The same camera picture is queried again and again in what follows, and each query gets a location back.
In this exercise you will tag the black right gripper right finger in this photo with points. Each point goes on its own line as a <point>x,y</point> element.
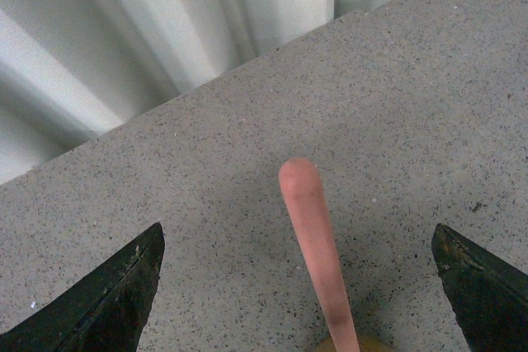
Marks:
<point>487,295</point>

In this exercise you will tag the pink chopstick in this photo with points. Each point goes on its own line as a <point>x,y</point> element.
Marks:
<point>302,191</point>

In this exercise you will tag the yellow chopstick holder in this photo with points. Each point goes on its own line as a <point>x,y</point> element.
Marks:
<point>367,344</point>

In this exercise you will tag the white pleated curtain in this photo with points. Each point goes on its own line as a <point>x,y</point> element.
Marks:
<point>71,70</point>

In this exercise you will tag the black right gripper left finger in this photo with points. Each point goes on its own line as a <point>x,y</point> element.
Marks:
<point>106,310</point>

